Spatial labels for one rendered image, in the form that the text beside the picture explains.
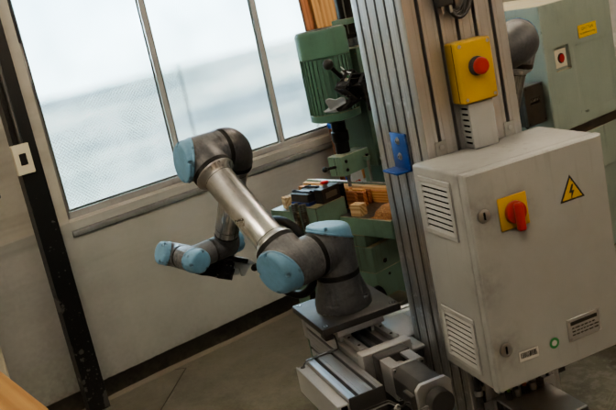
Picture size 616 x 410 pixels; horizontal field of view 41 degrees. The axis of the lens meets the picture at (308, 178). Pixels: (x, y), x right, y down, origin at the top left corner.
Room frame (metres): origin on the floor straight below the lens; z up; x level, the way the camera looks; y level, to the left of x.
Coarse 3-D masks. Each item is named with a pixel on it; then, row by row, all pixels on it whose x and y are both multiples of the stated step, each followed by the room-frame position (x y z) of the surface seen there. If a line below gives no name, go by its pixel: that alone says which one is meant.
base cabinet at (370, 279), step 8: (392, 264) 2.59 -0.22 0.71; (400, 264) 2.61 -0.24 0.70; (360, 272) 2.59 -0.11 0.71; (368, 272) 2.56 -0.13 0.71; (384, 272) 2.56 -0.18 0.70; (392, 272) 2.58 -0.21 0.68; (400, 272) 2.60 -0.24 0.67; (368, 280) 2.56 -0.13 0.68; (376, 280) 2.54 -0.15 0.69; (384, 280) 2.55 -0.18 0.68; (392, 280) 2.58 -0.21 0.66; (400, 280) 2.60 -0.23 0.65; (384, 288) 2.55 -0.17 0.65; (392, 288) 2.57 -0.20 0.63; (400, 288) 2.59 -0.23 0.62
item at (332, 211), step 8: (336, 200) 2.63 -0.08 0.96; (344, 200) 2.65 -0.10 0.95; (312, 208) 2.58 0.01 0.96; (320, 208) 2.58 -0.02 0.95; (328, 208) 2.60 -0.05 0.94; (336, 208) 2.62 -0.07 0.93; (344, 208) 2.64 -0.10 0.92; (312, 216) 2.58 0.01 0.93; (320, 216) 2.57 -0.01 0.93; (328, 216) 2.59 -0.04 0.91; (336, 216) 2.62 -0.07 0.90
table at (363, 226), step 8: (280, 208) 2.89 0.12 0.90; (368, 208) 2.64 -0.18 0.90; (376, 208) 2.62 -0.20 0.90; (288, 216) 2.84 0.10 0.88; (344, 216) 2.61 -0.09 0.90; (352, 216) 2.59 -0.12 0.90; (360, 216) 2.57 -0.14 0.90; (368, 216) 2.55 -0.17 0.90; (352, 224) 2.58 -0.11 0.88; (360, 224) 2.55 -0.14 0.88; (368, 224) 2.52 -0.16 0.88; (376, 224) 2.50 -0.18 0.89; (384, 224) 2.47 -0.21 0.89; (392, 224) 2.45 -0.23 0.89; (352, 232) 2.59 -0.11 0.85; (360, 232) 2.56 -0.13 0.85; (368, 232) 2.53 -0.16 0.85; (376, 232) 2.50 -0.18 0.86; (384, 232) 2.47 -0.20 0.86; (392, 232) 2.45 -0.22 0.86
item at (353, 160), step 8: (352, 152) 2.79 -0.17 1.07; (360, 152) 2.81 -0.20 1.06; (328, 160) 2.80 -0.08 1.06; (336, 160) 2.76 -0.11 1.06; (344, 160) 2.76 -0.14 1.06; (352, 160) 2.78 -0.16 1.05; (360, 160) 2.81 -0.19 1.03; (336, 168) 2.77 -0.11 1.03; (344, 168) 2.75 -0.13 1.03; (352, 168) 2.78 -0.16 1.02; (360, 168) 2.80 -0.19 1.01; (344, 176) 2.75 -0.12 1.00
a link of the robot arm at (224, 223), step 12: (228, 132) 2.25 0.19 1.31; (240, 132) 2.29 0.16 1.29; (240, 144) 2.24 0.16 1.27; (240, 156) 2.25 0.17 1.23; (252, 156) 2.31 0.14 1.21; (240, 168) 2.29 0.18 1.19; (216, 216) 2.41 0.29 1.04; (228, 216) 2.38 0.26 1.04; (216, 228) 2.42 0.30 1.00; (228, 228) 2.40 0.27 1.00; (216, 240) 2.43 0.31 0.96; (228, 240) 2.42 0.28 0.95; (240, 240) 2.46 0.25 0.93; (228, 252) 2.44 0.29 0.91
